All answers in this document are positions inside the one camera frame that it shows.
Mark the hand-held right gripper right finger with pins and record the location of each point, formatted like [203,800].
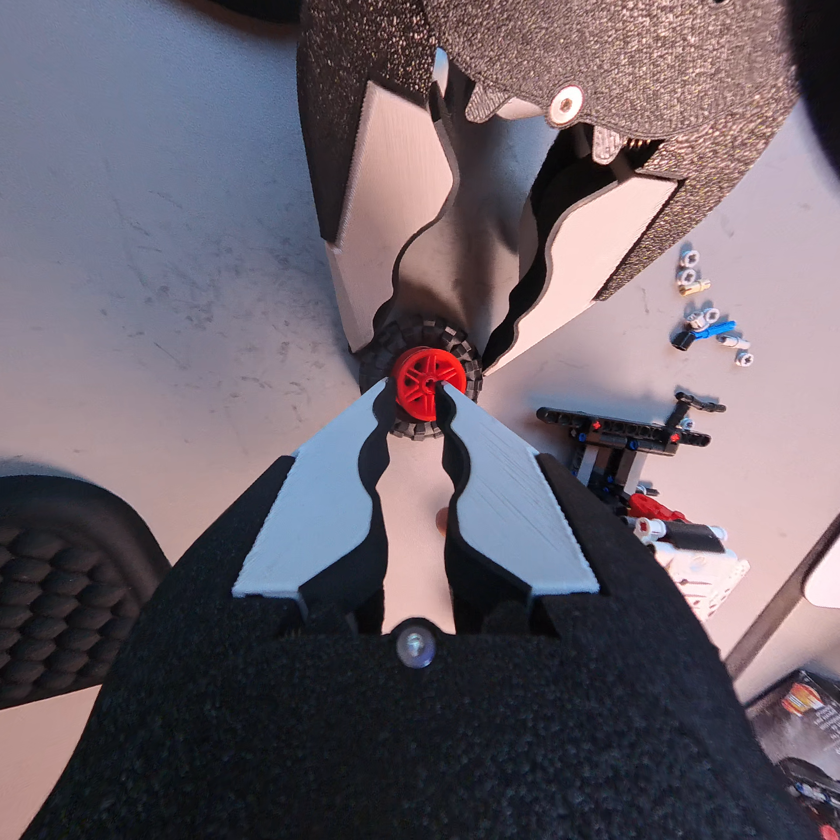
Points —
[519,519]

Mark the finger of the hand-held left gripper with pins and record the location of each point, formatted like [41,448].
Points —
[604,243]
[381,171]

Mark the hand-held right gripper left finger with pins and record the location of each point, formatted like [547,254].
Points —
[315,519]

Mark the red toy wheel hub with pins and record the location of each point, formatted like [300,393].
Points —
[427,381]

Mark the white toy brick truck model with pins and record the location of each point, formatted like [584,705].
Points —
[683,551]

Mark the black toy tire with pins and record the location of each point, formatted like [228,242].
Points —
[420,335]

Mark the toy truck set box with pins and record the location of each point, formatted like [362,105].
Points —
[801,748]

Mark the cluster of small toy pins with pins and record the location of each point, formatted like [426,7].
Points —
[709,322]

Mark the black honeycomb pad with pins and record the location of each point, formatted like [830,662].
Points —
[66,591]

